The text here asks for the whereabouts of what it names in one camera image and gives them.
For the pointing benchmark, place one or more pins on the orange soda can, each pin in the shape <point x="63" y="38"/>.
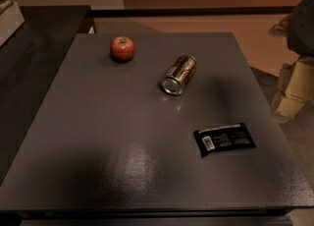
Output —
<point x="178" y="76"/>

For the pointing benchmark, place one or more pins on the red apple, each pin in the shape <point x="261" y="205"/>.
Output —
<point x="122" y="49"/>

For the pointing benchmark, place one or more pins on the black snack packet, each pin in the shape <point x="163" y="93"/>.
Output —
<point x="223" y="138"/>

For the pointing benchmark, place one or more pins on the dark side counter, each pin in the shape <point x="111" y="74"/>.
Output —
<point x="29" y="61"/>

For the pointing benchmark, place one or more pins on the dark object at right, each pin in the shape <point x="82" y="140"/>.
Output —
<point x="300" y="33"/>

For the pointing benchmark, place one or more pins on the white box on counter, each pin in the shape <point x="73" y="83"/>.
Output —
<point x="11" y="18"/>

